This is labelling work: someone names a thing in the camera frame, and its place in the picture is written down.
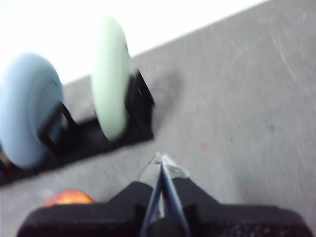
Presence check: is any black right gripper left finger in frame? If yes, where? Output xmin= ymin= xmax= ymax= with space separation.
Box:
xmin=17 ymin=152 xmax=163 ymax=237

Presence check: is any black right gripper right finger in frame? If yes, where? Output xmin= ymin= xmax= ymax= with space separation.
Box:
xmin=161 ymin=153 xmax=310 ymax=237

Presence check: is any red yellow apple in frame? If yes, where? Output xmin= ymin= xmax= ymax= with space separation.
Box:
xmin=41 ymin=188 xmax=96 ymax=207

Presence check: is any black plate rack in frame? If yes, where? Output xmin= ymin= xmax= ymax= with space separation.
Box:
xmin=0 ymin=70 xmax=157 ymax=186

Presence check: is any green plate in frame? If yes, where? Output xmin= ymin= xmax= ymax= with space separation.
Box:
xmin=90 ymin=14 xmax=133 ymax=143

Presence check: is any blue plate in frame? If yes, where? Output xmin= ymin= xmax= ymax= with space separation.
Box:
xmin=0 ymin=51 xmax=65 ymax=170

